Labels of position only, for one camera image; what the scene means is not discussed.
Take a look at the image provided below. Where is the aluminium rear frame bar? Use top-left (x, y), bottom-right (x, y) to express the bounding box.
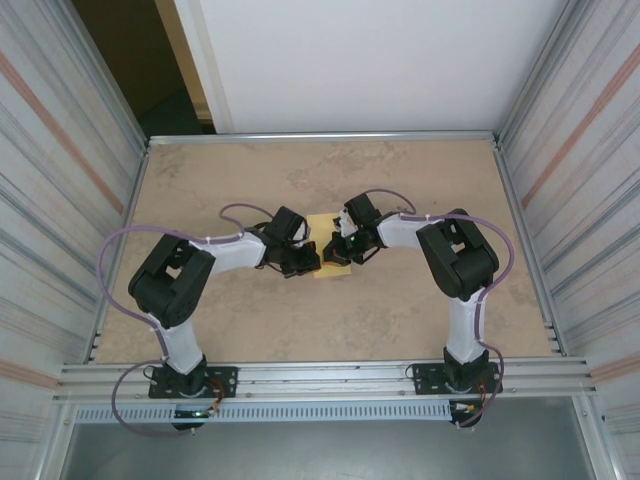
top-left (147, 130), bottom-right (501, 146)

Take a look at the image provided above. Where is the black electronics with wires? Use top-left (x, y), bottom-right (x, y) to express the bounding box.
top-left (412, 360), bottom-right (503, 396)

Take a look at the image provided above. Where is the aluminium corner post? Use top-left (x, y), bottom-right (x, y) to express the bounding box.
top-left (497, 0), bottom-right (584, 146)

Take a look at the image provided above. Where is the grey metal panel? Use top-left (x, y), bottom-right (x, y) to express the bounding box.
top-left (59, 422), bottom-right (599, 480)

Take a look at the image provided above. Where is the long aluminium mounting rail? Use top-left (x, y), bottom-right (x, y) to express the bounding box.
top-left (58, 357), bottom-right (599, 401)

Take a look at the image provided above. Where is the aluminium table side rail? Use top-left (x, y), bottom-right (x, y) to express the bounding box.
top-left (492, 139), bottom-right (570, 357)
top-left (89, 142), bottom-right (151, 364)

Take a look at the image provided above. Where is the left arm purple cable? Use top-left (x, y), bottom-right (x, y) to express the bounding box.
top-left (98, 202), bottom-right (251, 440)

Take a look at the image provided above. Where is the yellow paper sheet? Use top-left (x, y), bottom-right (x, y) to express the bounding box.
top-left (305, 213), bottom-right (354, 279)

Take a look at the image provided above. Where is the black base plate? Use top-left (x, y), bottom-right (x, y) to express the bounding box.
top-left (148, 366), bottom-right (239, 400)

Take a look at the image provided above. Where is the white door frame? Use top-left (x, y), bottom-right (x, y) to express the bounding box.
top-left (172, 0), bottom-right (236, 135)

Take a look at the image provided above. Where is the grey slotted cable duct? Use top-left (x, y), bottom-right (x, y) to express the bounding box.
top-left (74, 402), bottom-right (454, 422)

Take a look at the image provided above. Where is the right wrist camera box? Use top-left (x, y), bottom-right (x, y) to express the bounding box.
top-left (333, 209), bottom-right (357, 237)

